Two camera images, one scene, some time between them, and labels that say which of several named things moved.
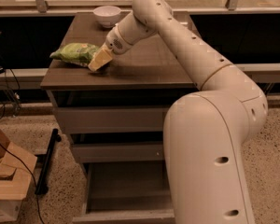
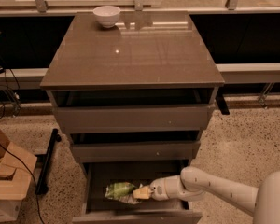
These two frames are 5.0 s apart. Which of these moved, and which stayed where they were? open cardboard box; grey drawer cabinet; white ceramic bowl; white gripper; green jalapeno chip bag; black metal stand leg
Moved: white gripper; green jalapeno chip bag
Stayed: black metal stand leg; white ceramic bowl; grey drawer cabinet; open cardboard box
